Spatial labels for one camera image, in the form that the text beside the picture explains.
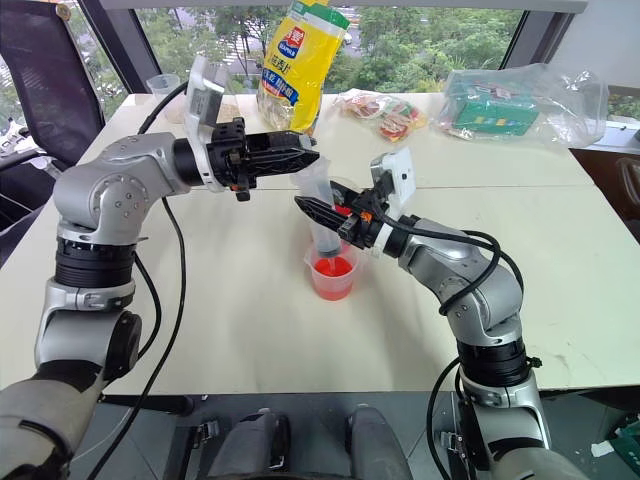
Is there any grey rounded shape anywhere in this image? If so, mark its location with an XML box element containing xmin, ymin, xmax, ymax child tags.
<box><xmin>206</xmin><ymin>407</ymin><xmax>292</xmax><ymax>480</ymax></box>
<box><xmin>344</xmin><ymin>404</ymin><xmax>414</xmax><ymax>480</ymax></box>

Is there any long black left arm cable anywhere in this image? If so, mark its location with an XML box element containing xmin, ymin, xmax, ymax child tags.
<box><xmin>64</xmin><ymin>79</ymin><xmax>192</xmax><ymax>480</ymax></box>

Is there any plastic cup with red liquid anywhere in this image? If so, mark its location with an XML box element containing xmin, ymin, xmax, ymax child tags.
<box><xmin>303</xmin><ymin>241</ymin><xmax>359</xmax><ymax>302</ymax></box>

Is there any clear plastic syringe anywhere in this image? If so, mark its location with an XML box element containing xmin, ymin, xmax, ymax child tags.
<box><xmin>291</xmin><ymin>156</ymin><xmax>352</xmax><ymax>257</ymax></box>

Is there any green cardboard box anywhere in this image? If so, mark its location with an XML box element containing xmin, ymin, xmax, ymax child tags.
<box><xmin>451</xmin><ymin>82</ymin><xmax>542</xmax><ymax>139</ymax></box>

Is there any short black left arm cable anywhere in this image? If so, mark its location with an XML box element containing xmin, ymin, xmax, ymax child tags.
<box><xmin>131</xmin><ymin>251</ymin><xmax>163</xmax><ymax>362</ymax></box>

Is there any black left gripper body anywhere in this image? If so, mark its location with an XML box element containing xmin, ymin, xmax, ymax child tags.
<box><xmin>209</xmin><ymin>117</ymin><xmax>262</xmax><ymax>203</ymax></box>

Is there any black right gripper hidden finger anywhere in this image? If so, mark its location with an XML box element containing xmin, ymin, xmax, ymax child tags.
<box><xmin>329</xmin><ymin>181</ymin><xmax>360</xmax><ymax>213</ymax></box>

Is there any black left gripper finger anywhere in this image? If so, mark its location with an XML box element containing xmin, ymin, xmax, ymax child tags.
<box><xmin>249</xmin><ymin>148</ymin><xmax>322</xmax><ymax>181</ymax></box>
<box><xmin>246</xmin><ymin>130</ymin><xmax>319</xmax><ymax>154</ymax></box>

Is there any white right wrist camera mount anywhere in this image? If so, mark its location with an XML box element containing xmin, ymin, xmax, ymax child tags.
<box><xmin>369</xmin><ymin>146</ymin><xmax>417</xmax><ymax>222</ymax></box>

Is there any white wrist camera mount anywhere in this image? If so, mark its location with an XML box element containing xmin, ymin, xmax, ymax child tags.
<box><xmin>369</xmin><ymin>146</ymin><xmax>417</xmax><ymax>222</ymax></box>
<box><xmin>183</xmin><ymin>54</ymin><xmax>227</xmax><ymax>194</ymax></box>

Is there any yellow snack bag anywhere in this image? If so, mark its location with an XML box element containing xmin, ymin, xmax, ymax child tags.
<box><xmin>255</xmin><ymin>0</ymin><xmax>352</xmax><ymax>140</ymax></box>

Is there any pile of colourful sachets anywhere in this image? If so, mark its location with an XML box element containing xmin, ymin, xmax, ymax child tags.
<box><xmin>333</xmin><ymin>88</ymin><xmax>429</xmax><ymax>146</ymax></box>

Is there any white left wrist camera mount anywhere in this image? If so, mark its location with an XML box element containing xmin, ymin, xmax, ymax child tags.
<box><xmin>183</xmin><ymin>54</ymin><xmax>227</xmax><ymax>194</ymax></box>

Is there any clear measuring cup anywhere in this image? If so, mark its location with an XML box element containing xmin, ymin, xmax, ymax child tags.
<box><xmin>146</xmin><ymin>73</ymin><xmax>187</xmax><ymax>124</ymax></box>

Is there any black right arm lower cable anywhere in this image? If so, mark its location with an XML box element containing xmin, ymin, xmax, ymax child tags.
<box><xmin>426</xmin><ymin>355</ymin><xmax>465</xmax><ymax>480</ymax></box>

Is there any clear crumpled plastic bag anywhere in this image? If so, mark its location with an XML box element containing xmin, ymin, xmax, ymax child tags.
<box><xmin>431</xmin><ymin>63</ymin><xmax>610</xmax><ymax>149</ymax></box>

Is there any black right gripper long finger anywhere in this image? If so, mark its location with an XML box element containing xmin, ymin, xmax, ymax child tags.
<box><xmin>294</xmin><ymin>195</ymin><xmax>352</xmax><ymax>231</ymax></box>

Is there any black table crossbar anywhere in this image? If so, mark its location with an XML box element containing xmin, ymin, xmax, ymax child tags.
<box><xmin>98</xmin><ymin>394</ymin><xmax>195</xmax><ymax>417</ymax></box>

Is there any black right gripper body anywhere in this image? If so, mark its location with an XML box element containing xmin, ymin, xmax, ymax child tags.
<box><xmin>337</xmin><ymin>187</ymin><xmax>396</xmax><ymax>251</ymax></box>

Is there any dark brown side table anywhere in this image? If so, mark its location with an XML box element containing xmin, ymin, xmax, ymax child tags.
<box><xmin>569</xmin><ymin>146</ymin><xmax>640</xmax><ymax>229</ymax></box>

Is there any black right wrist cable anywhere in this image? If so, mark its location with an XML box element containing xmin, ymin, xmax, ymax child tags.
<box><xmin>383</xmin><ymin>214</ymin><xmax>526</xmax><ymax>318</ymax></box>

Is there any dark window frame pillar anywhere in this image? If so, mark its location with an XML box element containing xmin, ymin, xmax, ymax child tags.
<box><xmin>79</xmin><ymin>0</ymin><xmax>162</xmax><ymax>95</ymax></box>
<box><xmin>498</xmin><ymin>0</ymin><xmax>577</xmax><ymax>72</ymax></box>

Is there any black mesh office chair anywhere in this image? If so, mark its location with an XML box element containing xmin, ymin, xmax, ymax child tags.
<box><xmin>0</xmin><ymin>0</ymin><xmax>109</xmax><ymax>261</ymax></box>

